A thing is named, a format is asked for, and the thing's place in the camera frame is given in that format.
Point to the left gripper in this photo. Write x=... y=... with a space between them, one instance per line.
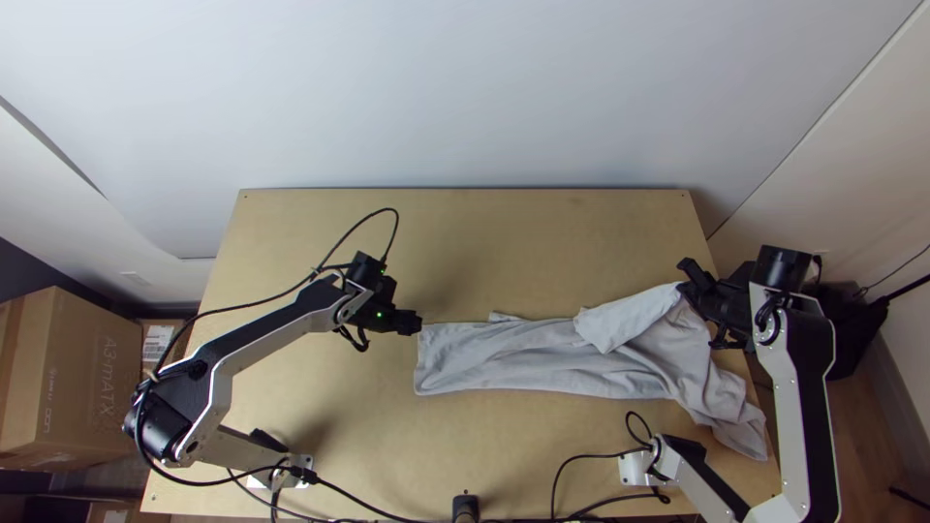
x=404 y=322

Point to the large brown cardboard box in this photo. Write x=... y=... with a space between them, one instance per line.
x=58 y=378

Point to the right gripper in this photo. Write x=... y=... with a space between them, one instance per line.
x=726 y=309

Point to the grey t-shirt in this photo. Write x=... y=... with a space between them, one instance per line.
x=545 y=356

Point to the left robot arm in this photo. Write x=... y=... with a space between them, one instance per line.
x=240 y=349

